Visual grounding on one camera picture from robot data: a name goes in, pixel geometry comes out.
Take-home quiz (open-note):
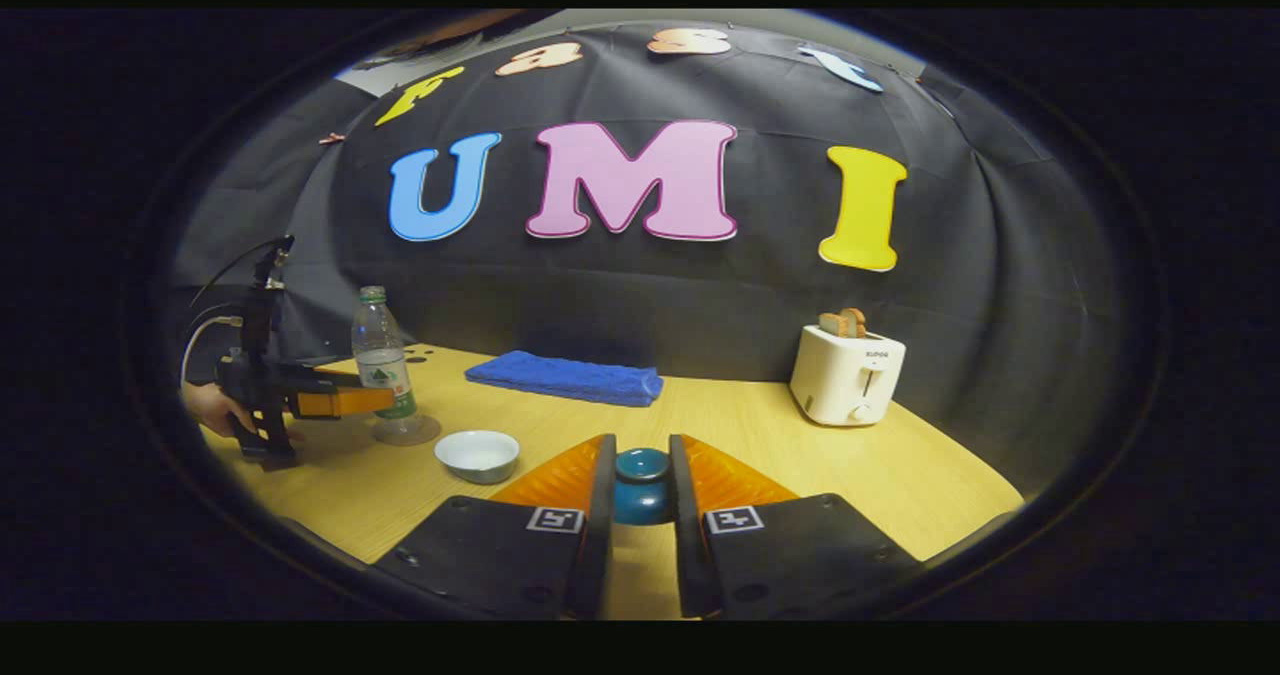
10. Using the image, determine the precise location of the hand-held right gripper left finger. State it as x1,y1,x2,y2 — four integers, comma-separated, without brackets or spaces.
375,433,618,621

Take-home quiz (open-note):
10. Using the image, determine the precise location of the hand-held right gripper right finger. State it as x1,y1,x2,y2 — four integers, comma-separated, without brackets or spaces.
670,433,921,621

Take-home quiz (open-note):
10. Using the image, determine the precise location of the clear plastic water bottle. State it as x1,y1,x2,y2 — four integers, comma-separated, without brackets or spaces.
351,286,420,422

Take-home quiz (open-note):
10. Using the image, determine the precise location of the round brown coaster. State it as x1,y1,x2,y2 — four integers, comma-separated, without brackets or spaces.
372,412,442,447

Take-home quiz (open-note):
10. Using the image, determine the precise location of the white teacup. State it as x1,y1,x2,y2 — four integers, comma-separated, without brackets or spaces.
434,430,521,485

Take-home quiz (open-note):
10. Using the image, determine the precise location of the blue folded towel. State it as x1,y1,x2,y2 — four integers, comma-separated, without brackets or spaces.
465,350,665,408

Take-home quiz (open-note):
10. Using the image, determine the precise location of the white toaster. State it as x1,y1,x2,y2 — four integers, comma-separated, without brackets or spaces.
790,324,908,428

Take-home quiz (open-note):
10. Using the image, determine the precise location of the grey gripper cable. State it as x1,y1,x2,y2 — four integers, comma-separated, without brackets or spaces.
181,315,244,381

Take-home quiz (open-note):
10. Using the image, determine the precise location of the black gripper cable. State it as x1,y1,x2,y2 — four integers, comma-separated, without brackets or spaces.
188,238,291,308

